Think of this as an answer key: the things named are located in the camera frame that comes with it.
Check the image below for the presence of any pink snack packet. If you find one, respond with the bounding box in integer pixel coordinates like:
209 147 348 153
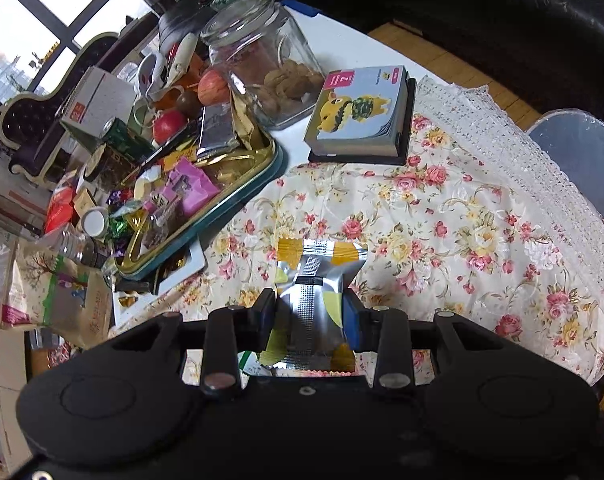
163 157 221 217

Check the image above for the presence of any black leather sofa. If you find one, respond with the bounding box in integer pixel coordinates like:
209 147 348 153
242 0 604 128

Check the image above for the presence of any green can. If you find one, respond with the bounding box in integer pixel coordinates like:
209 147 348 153
101 117 155 163

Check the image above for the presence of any gold teal metal tray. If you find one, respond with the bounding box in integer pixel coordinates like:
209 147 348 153
116 125 284 282

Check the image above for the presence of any brown round fruit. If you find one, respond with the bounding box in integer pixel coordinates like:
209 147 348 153
175 91 201 117

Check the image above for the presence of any silver yellow snack packet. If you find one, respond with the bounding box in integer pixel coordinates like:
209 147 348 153
258 236 369 374

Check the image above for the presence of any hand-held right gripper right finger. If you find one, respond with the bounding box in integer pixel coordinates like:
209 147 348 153
343 292 533 400

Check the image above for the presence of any block calendar with yellow figure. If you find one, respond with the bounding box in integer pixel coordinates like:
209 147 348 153
303 65 417 164

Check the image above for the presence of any kraft paper bag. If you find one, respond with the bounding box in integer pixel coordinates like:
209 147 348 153
0 244 115 352

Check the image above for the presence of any green foil candy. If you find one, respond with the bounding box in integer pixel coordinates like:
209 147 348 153
106 215 140 241

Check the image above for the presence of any ornate dark sofa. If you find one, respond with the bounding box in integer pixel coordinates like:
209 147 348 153
0 12 160 191

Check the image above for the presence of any white chocolate box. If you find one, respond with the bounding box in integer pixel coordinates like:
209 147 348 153
111 239 207 313

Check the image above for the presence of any grey plastic bin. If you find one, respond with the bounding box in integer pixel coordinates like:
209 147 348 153
526 106 604 223

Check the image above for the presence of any floral tablecloth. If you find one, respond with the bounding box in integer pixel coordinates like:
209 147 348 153
107 76 604 388

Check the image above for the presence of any glass cookie jar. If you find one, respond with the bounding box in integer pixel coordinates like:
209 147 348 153
200 0 326 132

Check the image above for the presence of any dark jar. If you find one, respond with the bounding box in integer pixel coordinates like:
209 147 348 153
82 144 133 186

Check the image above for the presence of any silver foil packet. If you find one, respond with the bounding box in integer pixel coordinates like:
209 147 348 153
196 101 241 159

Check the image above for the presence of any white spiral calendar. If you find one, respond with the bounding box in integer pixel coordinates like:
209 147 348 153
60 65 139 142

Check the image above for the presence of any red apple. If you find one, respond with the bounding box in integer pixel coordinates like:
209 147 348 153
153 111 189 145
197 70 233 107

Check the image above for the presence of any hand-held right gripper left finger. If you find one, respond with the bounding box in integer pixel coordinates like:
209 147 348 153
89 288 279 399

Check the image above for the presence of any white-lid jar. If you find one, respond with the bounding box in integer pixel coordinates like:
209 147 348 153
80 208 112 238

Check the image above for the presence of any red packet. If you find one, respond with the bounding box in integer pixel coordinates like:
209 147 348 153
44 187 78 236

